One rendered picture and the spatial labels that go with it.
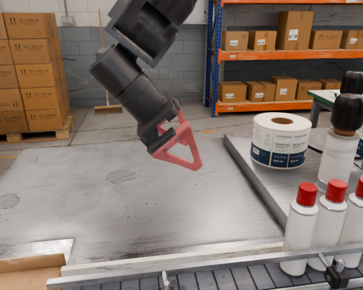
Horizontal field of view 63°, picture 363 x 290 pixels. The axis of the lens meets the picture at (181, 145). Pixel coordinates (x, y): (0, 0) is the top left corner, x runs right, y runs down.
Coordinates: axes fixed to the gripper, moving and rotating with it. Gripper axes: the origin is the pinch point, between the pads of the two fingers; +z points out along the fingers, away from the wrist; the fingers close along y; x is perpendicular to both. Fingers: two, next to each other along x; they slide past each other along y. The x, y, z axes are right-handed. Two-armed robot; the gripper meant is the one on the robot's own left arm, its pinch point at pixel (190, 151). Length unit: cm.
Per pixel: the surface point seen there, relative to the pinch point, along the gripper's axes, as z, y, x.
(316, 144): 60, 59, -31
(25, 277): 4, 11, 49
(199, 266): 17.3, -3.6, 12.5
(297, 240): 28.6, -1.3, -3.7
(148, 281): 17.6, 1.8, 24.9
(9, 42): -86, 294, 106
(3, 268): -1, 13, 53
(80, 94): 5, 443, 137
